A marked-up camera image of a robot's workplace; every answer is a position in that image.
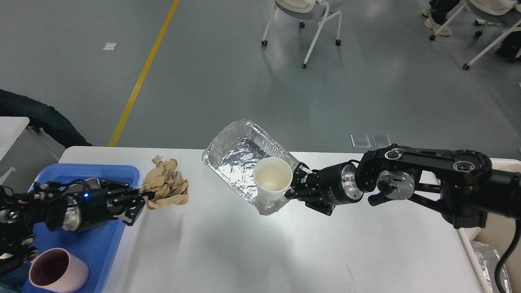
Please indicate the white paper cup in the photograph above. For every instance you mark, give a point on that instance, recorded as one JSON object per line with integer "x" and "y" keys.
{"x": 272, "y": 177}

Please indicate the pink mug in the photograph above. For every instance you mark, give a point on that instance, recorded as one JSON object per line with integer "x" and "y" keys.
{"x": 59, "y": 271}

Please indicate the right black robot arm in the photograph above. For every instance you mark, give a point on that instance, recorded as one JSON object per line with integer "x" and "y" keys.
{"x": 461, "y": 185}

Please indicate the white chair right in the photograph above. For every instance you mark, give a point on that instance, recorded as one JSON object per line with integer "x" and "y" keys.
{"x": 489, "y": 12}

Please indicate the brown paper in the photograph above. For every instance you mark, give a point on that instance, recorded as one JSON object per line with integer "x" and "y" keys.
{"x": 167, "y": 184}

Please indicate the white chair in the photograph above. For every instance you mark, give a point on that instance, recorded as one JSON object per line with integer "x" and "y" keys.
{"x": 489, "y": 12}
{"x": 321, "y": 11}

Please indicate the square steel container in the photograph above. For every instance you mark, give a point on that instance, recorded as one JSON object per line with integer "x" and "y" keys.
{"x": 82, "y": 186}

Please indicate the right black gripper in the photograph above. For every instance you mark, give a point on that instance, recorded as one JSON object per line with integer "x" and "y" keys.
{"x": 328, "y": 187}

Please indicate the white chair centre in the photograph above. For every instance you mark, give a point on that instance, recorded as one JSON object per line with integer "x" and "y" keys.
{"x": 321, "y": 11}

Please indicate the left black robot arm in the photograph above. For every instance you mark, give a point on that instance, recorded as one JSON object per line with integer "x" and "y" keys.
{"x": 20, "y": 212}

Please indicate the aluminium foil tray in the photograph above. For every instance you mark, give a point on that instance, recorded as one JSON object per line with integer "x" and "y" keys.
{"x": 233, "y": 154}

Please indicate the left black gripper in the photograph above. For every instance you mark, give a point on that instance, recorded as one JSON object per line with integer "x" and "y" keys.
{"x": 87, "y": 210}

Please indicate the beige plastic bin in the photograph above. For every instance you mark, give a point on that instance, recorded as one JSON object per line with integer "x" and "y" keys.
{"x": 485, "y": 246}

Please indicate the seated person feet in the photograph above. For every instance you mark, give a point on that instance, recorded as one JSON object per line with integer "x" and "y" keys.
{"x": 436, "y": 12}

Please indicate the small white side table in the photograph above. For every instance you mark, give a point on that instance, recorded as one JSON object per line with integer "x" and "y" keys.
{"x": 11, "y": 129}

